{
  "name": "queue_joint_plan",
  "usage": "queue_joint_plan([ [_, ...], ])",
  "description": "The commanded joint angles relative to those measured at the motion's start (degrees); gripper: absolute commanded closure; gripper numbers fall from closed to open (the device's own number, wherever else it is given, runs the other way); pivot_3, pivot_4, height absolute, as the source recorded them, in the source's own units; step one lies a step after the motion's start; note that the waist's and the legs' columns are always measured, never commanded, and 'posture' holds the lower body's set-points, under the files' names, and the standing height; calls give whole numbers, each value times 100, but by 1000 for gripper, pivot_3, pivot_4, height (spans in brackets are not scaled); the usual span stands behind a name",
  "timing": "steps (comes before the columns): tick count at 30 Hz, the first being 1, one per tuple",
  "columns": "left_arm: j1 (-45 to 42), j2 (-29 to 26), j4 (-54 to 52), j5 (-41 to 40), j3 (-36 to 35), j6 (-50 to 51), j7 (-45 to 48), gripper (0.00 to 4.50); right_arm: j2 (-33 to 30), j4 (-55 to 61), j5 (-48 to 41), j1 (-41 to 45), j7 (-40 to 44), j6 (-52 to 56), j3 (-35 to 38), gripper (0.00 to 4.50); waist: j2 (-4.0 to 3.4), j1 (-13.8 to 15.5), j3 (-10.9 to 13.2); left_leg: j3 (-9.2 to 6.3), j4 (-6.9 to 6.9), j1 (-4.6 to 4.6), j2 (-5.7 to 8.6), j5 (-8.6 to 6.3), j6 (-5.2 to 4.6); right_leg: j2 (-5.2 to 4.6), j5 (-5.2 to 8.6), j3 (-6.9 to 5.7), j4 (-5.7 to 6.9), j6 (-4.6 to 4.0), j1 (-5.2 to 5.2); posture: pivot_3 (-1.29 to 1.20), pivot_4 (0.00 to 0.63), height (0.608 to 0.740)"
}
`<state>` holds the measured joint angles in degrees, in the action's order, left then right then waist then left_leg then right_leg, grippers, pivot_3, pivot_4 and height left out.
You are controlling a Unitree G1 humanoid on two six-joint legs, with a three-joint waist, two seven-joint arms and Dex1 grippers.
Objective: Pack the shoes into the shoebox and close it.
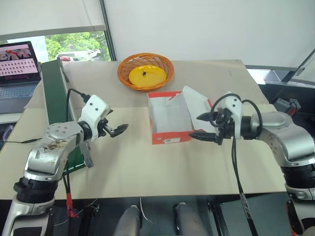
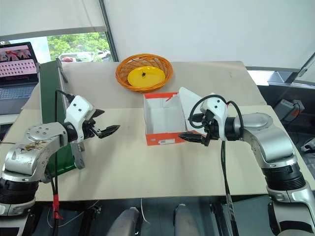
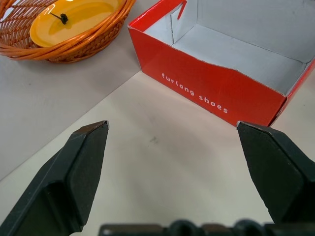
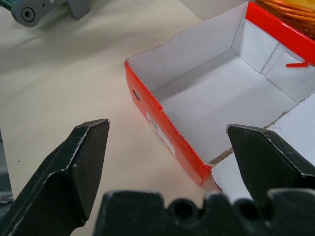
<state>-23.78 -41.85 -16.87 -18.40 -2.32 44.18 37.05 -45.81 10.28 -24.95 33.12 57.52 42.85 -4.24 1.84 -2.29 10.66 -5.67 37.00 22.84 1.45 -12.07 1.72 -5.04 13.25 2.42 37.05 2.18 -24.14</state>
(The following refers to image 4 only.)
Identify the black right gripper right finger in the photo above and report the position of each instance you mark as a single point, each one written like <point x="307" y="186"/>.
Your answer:
<point x="268" y="162"/>

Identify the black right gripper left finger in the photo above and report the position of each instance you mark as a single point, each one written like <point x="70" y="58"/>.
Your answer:
<point x="61" y="172"/>

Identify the orange shoe box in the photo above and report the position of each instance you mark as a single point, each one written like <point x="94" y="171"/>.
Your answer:
<point x="221" y="98"/>

